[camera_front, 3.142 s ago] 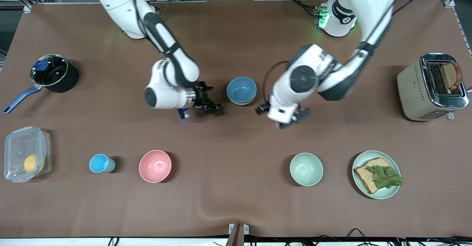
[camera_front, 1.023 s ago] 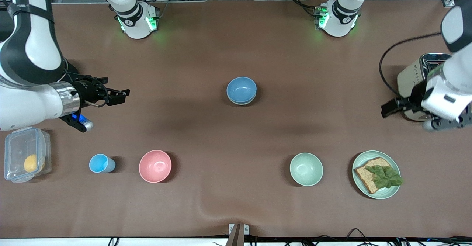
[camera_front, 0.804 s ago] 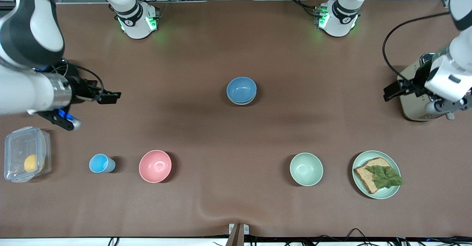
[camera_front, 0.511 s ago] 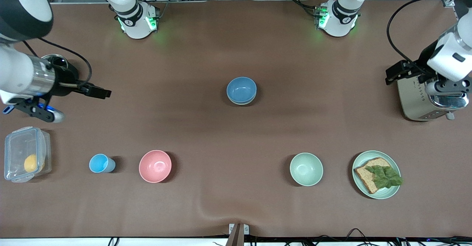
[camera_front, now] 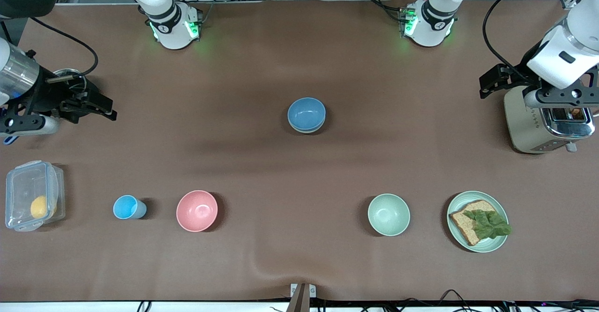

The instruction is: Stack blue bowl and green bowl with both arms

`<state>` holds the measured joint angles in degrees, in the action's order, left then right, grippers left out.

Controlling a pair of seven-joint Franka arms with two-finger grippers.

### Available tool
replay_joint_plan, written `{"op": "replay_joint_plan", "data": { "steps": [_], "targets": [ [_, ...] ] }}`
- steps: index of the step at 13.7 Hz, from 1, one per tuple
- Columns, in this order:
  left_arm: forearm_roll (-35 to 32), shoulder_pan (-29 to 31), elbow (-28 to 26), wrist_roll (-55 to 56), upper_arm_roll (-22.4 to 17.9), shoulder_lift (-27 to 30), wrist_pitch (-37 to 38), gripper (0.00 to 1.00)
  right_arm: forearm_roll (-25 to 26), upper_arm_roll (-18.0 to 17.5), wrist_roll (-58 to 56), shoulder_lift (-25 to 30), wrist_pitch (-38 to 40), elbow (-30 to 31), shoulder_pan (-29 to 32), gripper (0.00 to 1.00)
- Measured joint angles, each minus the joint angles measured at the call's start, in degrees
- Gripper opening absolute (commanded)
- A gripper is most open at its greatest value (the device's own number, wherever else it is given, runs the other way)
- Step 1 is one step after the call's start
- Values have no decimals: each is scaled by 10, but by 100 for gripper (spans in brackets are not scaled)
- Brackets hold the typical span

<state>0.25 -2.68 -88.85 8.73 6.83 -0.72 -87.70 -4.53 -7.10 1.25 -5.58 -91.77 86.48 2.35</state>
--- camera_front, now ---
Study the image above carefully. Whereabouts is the blue bowl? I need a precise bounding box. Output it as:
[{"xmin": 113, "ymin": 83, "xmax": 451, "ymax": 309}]
[{"xmin": 287, "ymin": 97, "xmax": 327, "ymax": 132}]

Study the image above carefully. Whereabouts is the light green bowl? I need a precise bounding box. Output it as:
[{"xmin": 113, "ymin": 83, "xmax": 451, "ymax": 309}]
[
  {"xmin": 367, "ymin": 193, "xmax": 411, "ymax": 237},
  {"xmin": 289, "ymin": 116, "xmax": 326, "ymax": 134}
]

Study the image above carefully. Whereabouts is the pink bowl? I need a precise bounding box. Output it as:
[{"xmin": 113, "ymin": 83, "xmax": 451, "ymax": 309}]
[{"xmin": 176, "ymin": 190, "xmax": 219, "ymax": 232}]

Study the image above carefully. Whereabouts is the glass lid with blue knob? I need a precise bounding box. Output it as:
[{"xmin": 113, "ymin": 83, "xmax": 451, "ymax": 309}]
[{"xmin": 52, "ymin": 69, "xmax": 88, "ymax": 93}]

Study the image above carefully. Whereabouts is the beige and chrome toaster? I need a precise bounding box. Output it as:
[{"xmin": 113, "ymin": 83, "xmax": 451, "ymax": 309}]
[{"xmin": 504, "ymin": 85, "xmax": 596, "ymax": 154}]

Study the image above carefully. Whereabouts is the clear plastic lidded container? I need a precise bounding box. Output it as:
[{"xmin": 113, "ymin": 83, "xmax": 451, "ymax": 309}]
[{"xmin": 5, "ymin": 160, "xmax": 66, "ymax": 232}]

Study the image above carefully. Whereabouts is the light blue cup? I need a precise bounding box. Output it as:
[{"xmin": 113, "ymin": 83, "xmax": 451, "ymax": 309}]
[{"xmin": 113, "ymin": 195, "xmax": 147, "ymax": 220}]

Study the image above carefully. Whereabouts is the yellow lemon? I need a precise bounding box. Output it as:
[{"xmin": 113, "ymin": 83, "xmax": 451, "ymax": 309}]
[{"xmin": 30, "ymin": 195, "xmax": 57, "ymax": 219}]

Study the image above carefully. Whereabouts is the green lettuce leaf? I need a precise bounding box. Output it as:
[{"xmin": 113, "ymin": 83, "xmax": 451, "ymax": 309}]
[{"xmin": 463, "ymin": 209, "xmax": 512, "ymax": 240}]

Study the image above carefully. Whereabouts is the brown bread slice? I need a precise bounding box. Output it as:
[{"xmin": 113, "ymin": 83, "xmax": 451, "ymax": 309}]
[{"xmin": 449, "ymin": 199, "xmax": 497, "ymax": 247}]

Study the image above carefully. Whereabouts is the light green plate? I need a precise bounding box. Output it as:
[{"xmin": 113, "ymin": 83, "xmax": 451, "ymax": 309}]
[{"xmin": 446, "ymin": 190, "xmax": 509, "ymax": 253}]

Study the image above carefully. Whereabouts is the brown table cover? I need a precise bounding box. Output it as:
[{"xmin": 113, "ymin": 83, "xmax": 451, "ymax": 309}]
[{"xmin": 0, "ymin": 0, "xmax": 599, "ymax": 302}]

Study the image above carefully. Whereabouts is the black pot with blue handle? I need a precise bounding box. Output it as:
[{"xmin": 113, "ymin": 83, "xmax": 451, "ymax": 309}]
[{"xmin": 2, "ymin": 69, "xmax": 101, "ymax": 145}]

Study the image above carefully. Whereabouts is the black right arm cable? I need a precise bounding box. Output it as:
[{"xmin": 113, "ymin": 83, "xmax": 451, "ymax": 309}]
[{"xmin": 28, "ymin": 16, "xmax": 99, "ymax": 83}]

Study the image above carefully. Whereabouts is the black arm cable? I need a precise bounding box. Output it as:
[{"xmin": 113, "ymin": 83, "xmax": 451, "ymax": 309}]
[
  {"xmin": 28, "ymin": 16, "xmax": 99, "ymax": 83},
  {"xmin": 482, "ymin": 0, "xmax": 575, "ymax": 82}
]

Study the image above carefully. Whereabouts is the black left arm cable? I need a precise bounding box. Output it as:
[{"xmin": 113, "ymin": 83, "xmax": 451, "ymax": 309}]
[{"xmin": 482, "ymin": 0, "xmax": 575, "ymax": 82}]

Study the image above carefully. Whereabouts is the brown post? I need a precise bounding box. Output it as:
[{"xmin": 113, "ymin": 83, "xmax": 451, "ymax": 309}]
[{"xmin": 286, "ymin": 283, "xmax": 310, "ymax": 312}]

